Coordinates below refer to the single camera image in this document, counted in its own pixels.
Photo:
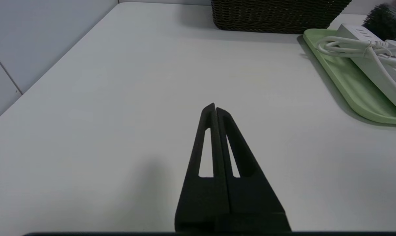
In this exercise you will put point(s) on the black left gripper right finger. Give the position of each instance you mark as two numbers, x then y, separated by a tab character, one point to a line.
253	196

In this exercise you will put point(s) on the light green plastic tray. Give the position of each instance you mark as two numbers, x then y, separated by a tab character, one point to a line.
348	85

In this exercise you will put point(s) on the dark brown wicker basket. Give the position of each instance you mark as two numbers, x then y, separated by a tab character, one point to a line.
276	16

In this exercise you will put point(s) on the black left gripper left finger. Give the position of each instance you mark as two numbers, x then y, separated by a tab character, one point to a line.
201	200

